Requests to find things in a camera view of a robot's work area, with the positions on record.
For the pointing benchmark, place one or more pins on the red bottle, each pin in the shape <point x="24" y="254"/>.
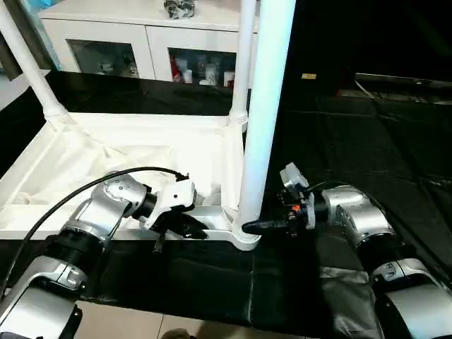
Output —
<point x="175" y="70"/>

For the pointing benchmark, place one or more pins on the grey left robot foot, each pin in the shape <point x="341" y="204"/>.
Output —
<point x="176" y="334"/>

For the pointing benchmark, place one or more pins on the small tan block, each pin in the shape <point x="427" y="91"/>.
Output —
<point x="308" y="76"/>

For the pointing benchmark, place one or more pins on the white glass-door cabinet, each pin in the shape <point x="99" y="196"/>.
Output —
<point x="106" y="39"/>

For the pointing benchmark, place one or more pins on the black work mat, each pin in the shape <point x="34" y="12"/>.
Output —
<point x="374" y="162"/>

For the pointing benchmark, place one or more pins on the black metal rail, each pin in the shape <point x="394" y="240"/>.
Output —
<point x="402" y="79"/>

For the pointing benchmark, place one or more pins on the white edge strip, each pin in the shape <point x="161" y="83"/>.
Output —
<point x="21" y="88"/>

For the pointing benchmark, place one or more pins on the grey object on cabinet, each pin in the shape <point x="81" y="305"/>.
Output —
<point x="179" y="8"/>

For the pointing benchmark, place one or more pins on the white plastic table top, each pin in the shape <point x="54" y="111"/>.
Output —
<point x="106" y="152"/>

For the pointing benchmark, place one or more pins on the white plastic table leg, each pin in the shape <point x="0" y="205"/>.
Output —
<point x="267" y="106"/>
<point x="32" y="63"/>
<point x="242" y="63"/>

